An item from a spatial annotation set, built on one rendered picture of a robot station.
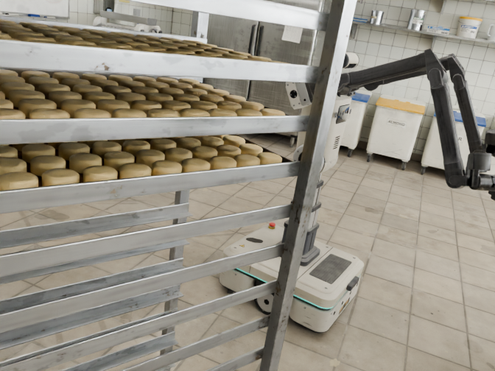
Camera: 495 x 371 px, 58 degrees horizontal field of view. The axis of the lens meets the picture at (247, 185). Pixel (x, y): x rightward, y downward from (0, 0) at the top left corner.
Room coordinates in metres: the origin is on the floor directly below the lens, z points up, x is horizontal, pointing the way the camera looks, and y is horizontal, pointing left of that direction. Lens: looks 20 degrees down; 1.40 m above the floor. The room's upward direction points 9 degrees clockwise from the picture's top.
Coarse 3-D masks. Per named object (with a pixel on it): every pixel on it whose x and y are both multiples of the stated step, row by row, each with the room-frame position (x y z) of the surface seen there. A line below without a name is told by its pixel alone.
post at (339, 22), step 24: (336, 0) 0.82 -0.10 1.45; (336, 24) 0.81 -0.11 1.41; (336, 48) 0.81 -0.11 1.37; (336, 72) 0.82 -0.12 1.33; (312, 120) 0.82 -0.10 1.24; (312, 144) 0.81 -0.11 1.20; (312, 168) 0.81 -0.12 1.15; (312, 192) 0.82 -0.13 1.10; (288, 240) 0.82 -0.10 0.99; (288, 264) 0.81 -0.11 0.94; (288, 288) 0.81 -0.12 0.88; (288, 312) 0.82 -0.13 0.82; (264, 360) 0.82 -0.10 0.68
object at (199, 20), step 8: (192, 16) 1.17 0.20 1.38; (200, 16) 1.15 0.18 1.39; (192, 24) 1.17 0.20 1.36; (200, 24) 1.15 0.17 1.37; (192, 32) 1.16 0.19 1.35; (200, 32) 1.16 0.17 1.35; (176, 192) 1.17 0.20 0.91; (184, 192) 1.16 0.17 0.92; (176, 200) 1.16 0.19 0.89; (184, 200) 1.16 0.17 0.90; (176, 248) 1.15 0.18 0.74; (176, 256) 1.15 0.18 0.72; (168, 304) 1.15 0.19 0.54; (176, 304) 1.16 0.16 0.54; (168, 328) 1.15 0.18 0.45; (160, 352) 1.17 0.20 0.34
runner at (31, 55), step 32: (0, 64) 0.50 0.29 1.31; (32, 64) 0.52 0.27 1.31; (64, 64) 0.54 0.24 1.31; (96, 64) 0.57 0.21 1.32; (128, 64) 0.60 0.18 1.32; (160, 64) 0.63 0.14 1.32; (192, 64) 0.66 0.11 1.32; (224, 64) 0.70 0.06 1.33; (256, 64) 0.74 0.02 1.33; (288, 64) 0.78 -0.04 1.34
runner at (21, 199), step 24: (240, 168) 0.73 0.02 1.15; (264, 168) 0.77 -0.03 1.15; (288, 168) 0.81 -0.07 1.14; (0, 192) 0.49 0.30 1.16; (24, 192) 0.51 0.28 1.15; (48, 192) 0.53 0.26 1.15; (72, 192) 0.55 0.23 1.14; (96, 192) 0.57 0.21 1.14; (120, 192) 0.59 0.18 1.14; (144, 192) 0.62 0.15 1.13
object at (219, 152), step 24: (24, 144) 0.71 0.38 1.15; (48, 144) 0.76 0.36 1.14; (72, 144) 0.73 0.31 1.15; (96, 144) 0.75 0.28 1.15; (120, 144) 0.82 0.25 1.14; (144, 144) 0.80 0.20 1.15; (168, 144) 0.82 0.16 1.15; (192, 144) 0.85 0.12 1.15; (216, 144) 0.89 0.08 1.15; (240, 144) 0.93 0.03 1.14; (0, 168) 0.58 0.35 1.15; (24, 168) 0.60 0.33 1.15; (48, 168) 0.62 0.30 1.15; (72, 168) 0.66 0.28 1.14; (96, 168) 0.64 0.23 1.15; (120, 168) 0.66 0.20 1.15; (144, 168) 0.67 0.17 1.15; (168, 168) 0.69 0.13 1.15; (192, 168) 0.72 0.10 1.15; (216, 168) 0.76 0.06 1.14
